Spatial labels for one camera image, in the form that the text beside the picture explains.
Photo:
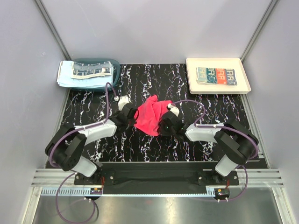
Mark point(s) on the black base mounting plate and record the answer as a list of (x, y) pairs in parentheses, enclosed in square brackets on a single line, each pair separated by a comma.
[(198, 172)]

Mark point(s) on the right aluminium frame post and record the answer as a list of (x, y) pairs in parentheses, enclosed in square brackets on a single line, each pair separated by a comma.
[(265, 17)]

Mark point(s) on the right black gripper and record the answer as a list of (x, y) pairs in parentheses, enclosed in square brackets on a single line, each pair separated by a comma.
[(161, 130)]

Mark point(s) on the cream plastic tray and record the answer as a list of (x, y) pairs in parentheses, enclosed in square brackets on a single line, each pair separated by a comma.
[(243, 86)]

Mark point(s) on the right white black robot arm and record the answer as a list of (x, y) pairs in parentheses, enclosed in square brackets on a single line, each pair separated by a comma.
[(238, 144)]

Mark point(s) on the teal plastic basket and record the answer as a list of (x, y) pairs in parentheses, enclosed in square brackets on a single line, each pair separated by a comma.
[(116, 73)]

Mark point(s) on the aluminium frame post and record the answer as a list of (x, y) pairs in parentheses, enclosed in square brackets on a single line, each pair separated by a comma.
[(51, 26), (265, 17)]

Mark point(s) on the colourful bear print towel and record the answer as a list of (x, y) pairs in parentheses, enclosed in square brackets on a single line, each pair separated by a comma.
[(216, 76)]

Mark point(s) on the left aluminium frame post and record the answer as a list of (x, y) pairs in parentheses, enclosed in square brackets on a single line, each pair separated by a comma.
[(51, 26)]

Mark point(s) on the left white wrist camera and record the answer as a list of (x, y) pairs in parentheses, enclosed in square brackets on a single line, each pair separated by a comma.
[(122, 101)]

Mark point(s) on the aluminium rail with slots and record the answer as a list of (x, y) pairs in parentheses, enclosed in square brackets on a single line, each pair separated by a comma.
[(53, 182)]

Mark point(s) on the red towel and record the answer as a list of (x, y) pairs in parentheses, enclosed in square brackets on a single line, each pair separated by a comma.
[(150, 114)]

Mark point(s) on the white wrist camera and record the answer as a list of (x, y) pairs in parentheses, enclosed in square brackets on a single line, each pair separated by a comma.
[(172, 108), (122, 101)]

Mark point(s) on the black marble pattern mat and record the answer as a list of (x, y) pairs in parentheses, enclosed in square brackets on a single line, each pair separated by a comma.
[(168, 82)]

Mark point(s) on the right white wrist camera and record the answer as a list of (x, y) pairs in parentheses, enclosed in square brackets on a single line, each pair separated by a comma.
[(172, 108)]

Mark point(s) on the blue beige patterned towel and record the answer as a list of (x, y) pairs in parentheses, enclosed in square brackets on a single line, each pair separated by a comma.
[(91, 70)]

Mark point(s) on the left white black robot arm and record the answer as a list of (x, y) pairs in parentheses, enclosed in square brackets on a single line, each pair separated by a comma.
[(66, 147)]

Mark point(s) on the light blue towel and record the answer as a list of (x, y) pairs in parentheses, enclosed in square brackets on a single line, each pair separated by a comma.
[(64, 77)]

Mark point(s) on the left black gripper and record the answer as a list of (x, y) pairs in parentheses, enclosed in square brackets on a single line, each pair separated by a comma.
[(132, 121)]

